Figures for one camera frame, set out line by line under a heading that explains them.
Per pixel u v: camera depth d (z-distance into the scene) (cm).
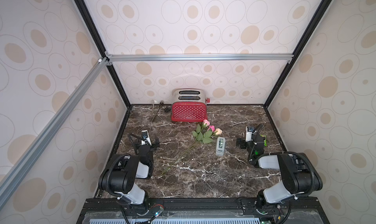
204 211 73
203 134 100
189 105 97
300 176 45
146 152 69
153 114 113
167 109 113
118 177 45
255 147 73
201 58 93
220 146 92
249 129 83
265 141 97
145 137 76
